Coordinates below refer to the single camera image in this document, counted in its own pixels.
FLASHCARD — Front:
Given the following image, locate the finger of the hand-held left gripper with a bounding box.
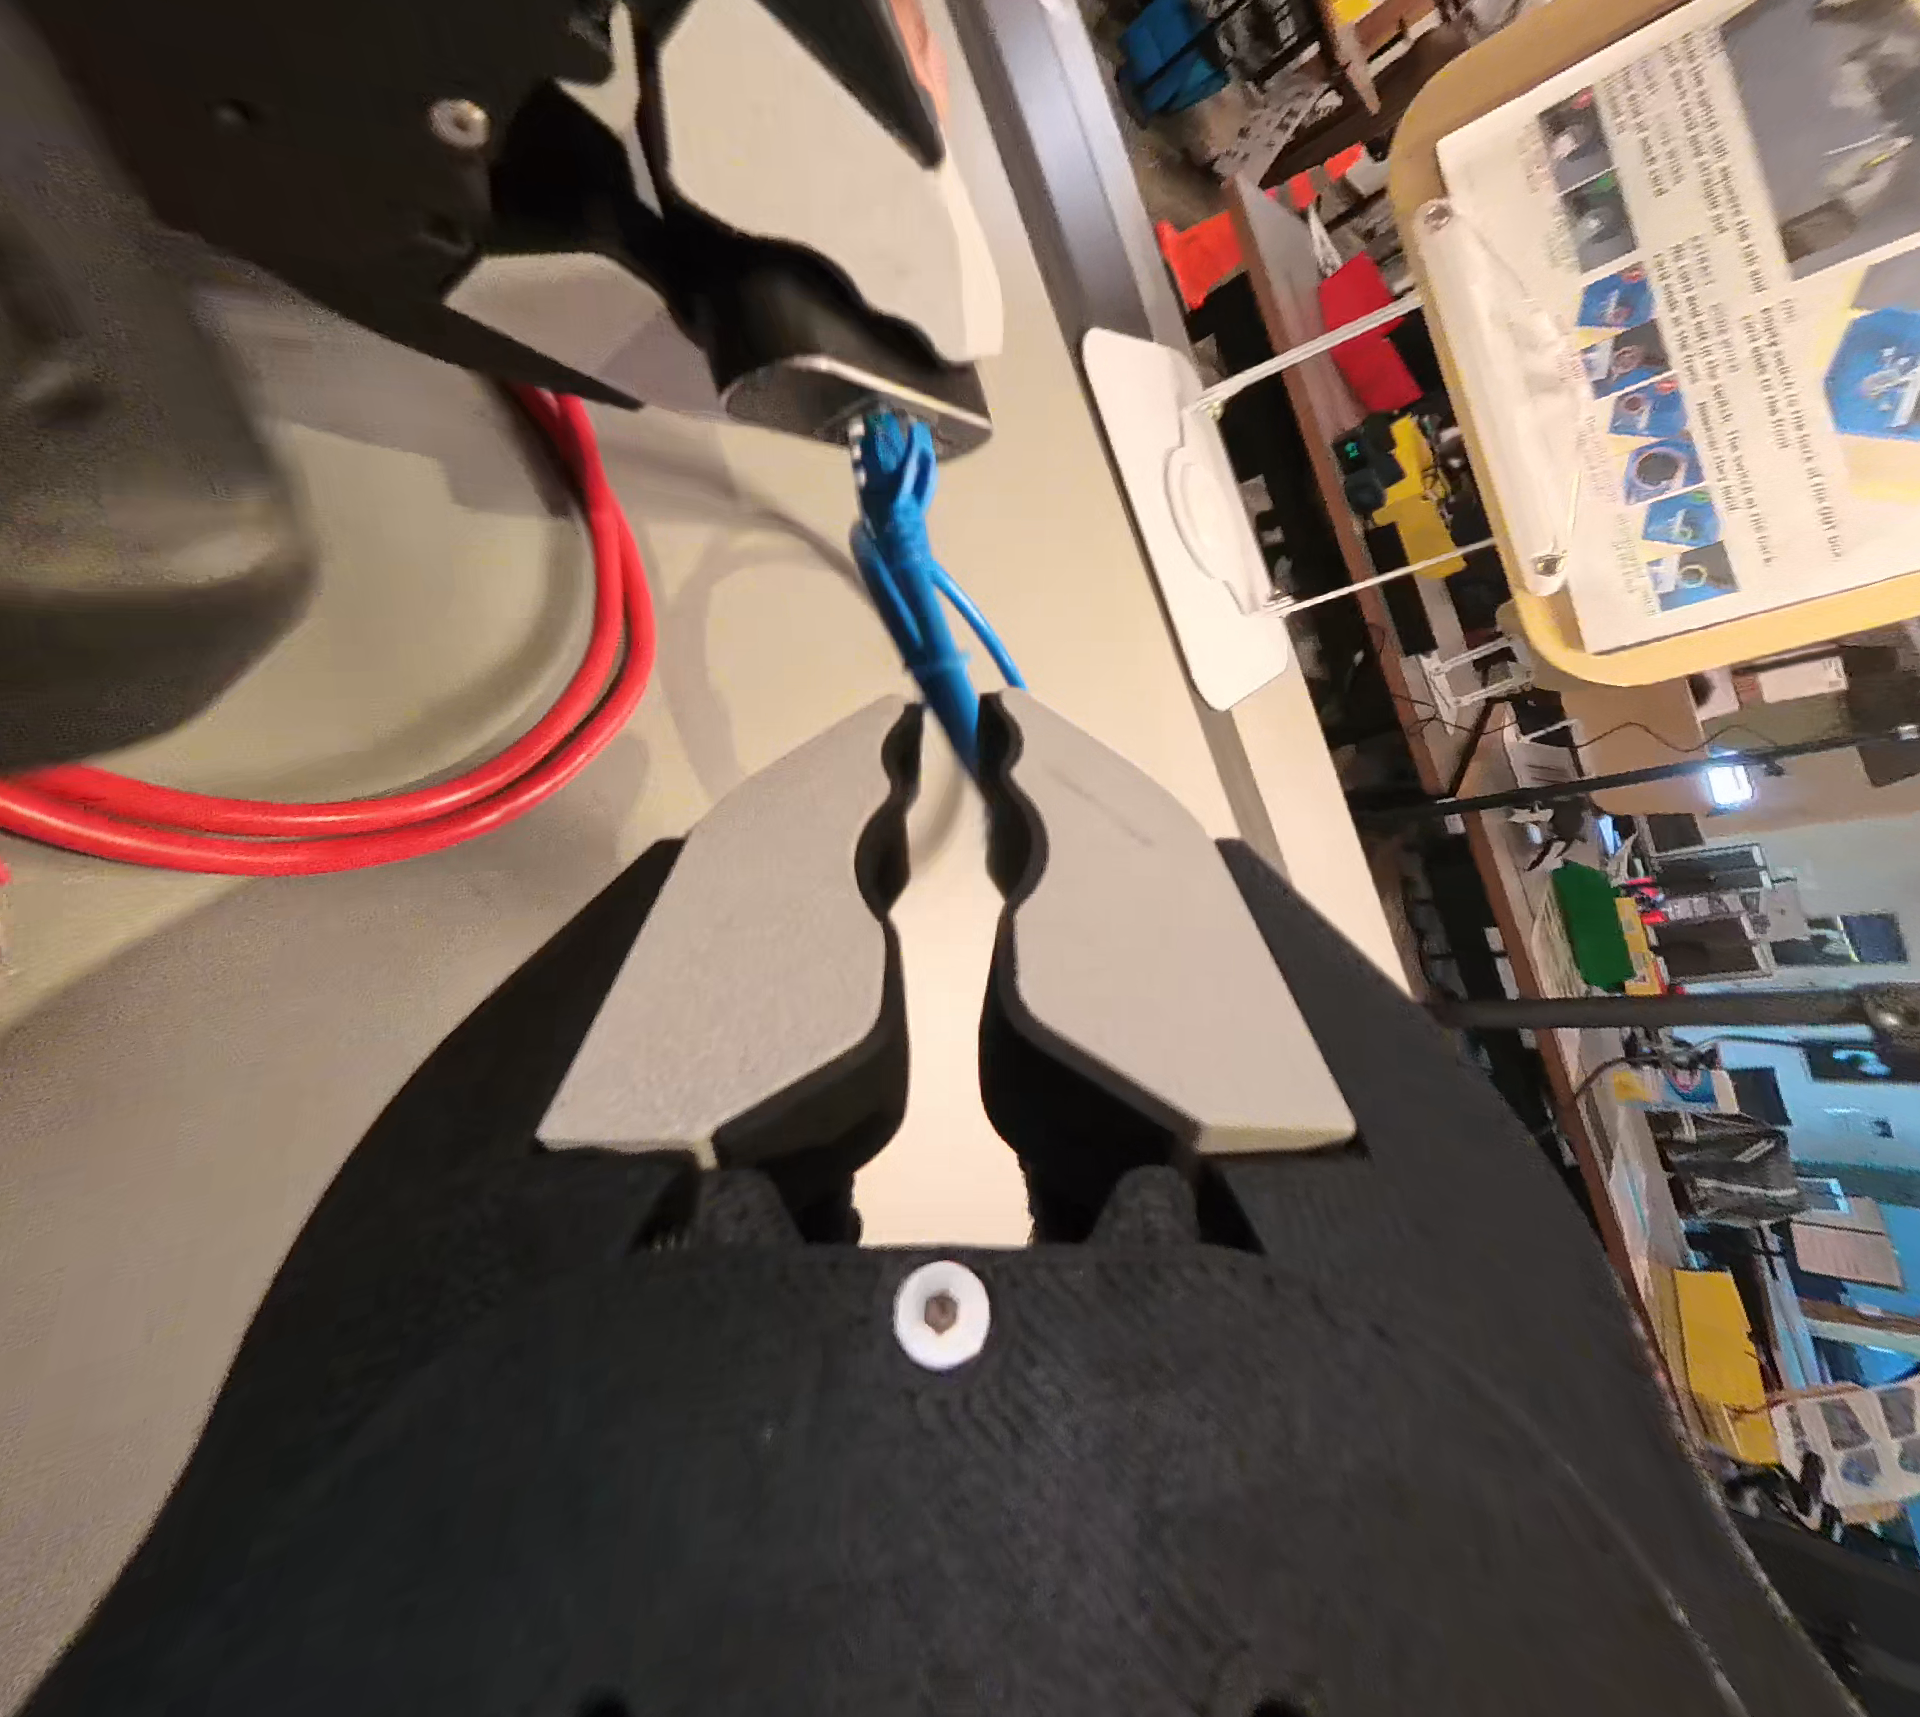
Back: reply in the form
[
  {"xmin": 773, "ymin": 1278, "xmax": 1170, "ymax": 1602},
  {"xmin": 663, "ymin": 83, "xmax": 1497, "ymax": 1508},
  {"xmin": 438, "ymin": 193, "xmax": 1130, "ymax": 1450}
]
[
  {"xmin": 446, "ymin": 244, "xmax": 727, "ymax": 416},
  {"xmin": 642, "ymin": 0, "xmax": 1008, "ymax": 368}
]

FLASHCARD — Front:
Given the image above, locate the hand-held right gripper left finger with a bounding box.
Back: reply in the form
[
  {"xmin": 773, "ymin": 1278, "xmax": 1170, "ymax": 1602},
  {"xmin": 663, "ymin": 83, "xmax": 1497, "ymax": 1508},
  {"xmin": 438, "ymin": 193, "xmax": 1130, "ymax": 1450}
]
[{"xmin": 534, "ymin": 696, "xmax": 921, "ymax": 1167}]

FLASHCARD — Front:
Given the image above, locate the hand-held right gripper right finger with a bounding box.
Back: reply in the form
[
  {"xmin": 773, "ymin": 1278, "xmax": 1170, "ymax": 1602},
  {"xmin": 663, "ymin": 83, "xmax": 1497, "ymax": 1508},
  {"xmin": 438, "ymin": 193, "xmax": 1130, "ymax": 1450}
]
[{"xmin": 978, "ymin": 688, "xmax": 1363, "ymax": 1164}]

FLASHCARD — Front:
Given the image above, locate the black network switch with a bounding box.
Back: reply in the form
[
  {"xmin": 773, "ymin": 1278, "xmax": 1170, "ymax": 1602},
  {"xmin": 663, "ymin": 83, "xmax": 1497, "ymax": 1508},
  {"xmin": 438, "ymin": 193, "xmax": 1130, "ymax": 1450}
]
[{"xmin": 716, "ymin": 238, "xmax": 997, "ymax": 463}]

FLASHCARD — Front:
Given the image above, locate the blue ethernet cable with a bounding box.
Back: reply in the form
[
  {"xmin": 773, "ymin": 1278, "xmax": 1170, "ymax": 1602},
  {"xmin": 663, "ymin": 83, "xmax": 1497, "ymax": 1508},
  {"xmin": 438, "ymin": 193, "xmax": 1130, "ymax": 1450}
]
[{"xmin": 844, "ymin": 404, "xmax": 1035, "ymax": 796}]

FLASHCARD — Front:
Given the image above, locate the red ethernet cable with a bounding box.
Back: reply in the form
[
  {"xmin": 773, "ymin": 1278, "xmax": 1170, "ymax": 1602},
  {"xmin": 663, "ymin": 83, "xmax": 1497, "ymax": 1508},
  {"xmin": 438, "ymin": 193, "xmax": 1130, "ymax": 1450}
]
[{"xmin": 0, "ymin": 377, "xmax": 663, "ymax": 882}]

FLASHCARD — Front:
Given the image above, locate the blue storage crate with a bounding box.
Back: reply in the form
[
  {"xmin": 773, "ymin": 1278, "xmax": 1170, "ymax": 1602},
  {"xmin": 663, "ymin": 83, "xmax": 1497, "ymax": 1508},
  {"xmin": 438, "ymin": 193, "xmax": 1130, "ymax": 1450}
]
[{"xmin": 1116, "ymin": 0, "xmax": 1230, "ymax": 120}]

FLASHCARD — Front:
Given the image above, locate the orange floor marker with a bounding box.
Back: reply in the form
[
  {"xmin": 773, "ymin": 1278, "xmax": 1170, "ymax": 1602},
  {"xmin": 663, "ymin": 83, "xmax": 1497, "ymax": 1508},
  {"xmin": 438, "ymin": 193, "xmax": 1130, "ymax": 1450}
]
[{"xmin": 1155, "ymin": 214, "xmax": 1250, "ymax": 312}]

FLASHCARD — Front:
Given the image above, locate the green box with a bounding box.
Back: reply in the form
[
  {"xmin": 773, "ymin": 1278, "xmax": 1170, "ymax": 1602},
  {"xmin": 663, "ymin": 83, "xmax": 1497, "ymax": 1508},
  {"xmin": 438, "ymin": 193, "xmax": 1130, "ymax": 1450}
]
[{"xmin": 1548, "ymin": 863, "xmax": 1656, "ymax": 994}]

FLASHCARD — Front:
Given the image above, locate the white base sign stand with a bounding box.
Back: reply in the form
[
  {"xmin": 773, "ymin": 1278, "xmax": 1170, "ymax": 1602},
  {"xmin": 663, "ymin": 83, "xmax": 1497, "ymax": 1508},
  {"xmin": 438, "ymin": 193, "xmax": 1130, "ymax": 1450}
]
[{"xmin": 1080, "ymin": 202, "xmax": 1578, "ymax": 716}]

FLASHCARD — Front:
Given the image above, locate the dark light stand pole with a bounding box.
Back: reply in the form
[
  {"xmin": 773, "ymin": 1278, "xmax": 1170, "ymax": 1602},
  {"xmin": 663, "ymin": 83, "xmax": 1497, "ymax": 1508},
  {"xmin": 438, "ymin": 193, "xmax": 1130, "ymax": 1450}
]
[{"xmin": 1424, "ymin": 978, "xmax": 1920, "ymax": 1040}]

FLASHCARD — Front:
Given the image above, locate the yellow and black device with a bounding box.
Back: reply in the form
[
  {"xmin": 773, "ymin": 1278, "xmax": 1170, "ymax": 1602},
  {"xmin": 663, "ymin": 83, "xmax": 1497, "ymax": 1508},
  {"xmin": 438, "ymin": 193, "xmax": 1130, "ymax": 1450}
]
[{"xmin": 1332, "ymin": 413, "xmax": 1471, "ymax": 578}]

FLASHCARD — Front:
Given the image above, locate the red plastic box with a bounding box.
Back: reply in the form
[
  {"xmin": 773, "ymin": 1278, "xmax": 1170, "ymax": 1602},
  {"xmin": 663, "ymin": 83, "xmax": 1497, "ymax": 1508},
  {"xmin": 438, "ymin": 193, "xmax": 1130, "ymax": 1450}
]
[{"xmin": 1316, "ymin": 254, "xmax": 1422, "ymax": 415}]

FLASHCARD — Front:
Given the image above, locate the wooden instruction board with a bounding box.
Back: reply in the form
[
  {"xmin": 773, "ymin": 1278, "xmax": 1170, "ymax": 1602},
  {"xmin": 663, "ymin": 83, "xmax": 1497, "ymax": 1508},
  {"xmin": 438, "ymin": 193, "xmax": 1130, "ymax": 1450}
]
[{"xmin": 1386, "ymin": 0, "xmax": 1920, "ymax": 694}]

